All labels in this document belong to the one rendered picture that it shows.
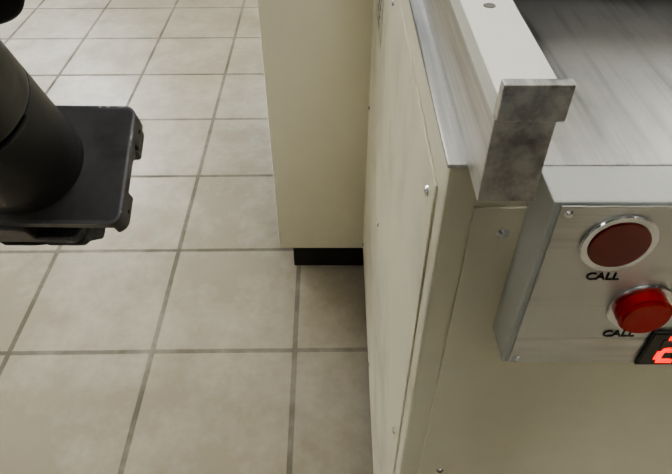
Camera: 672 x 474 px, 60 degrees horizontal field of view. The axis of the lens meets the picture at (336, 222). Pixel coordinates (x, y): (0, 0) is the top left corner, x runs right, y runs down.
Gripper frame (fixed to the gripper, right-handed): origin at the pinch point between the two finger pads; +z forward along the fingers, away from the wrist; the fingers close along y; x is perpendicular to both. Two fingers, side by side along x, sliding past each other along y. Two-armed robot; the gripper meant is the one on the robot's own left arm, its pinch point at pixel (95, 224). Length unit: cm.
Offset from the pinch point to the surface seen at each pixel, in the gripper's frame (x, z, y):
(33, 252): -29, 103, 59
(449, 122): -4.6, -5.5, -22.1
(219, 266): -26, 100, 12
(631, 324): 6.6, -1.8, -32.7
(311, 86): -46, 55, -11
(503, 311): 5.1, 1.9, -26.4
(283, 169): -38, 72, -5
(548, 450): 13.9, 20.9, -35.0
